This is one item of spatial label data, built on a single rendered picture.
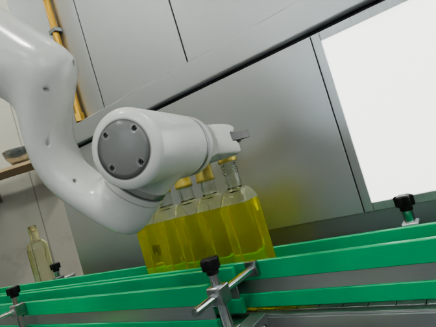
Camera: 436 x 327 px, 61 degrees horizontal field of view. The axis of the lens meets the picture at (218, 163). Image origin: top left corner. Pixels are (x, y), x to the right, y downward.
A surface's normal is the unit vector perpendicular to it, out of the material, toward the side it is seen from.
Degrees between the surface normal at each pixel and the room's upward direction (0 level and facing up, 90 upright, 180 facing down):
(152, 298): 90
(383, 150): 90
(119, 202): 102
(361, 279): 90
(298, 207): 90
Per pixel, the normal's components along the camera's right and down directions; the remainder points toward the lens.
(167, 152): 0.95, 0.10
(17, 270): -0.11, 0.00
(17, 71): 0.05, 0.14
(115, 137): -0.33, 0.04
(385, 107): -0.55, 0.13
